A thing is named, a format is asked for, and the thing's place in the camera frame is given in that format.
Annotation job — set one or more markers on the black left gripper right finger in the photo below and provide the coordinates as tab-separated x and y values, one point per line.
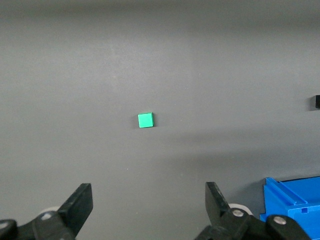
217	207

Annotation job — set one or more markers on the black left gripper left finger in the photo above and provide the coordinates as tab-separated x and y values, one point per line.
75	207

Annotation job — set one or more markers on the small green cube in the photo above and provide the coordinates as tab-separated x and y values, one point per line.
145	120

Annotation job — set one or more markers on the small black cube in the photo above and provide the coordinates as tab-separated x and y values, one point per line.
316	101

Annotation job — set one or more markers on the blue plastic storage bin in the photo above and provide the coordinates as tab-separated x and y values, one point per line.
300	210

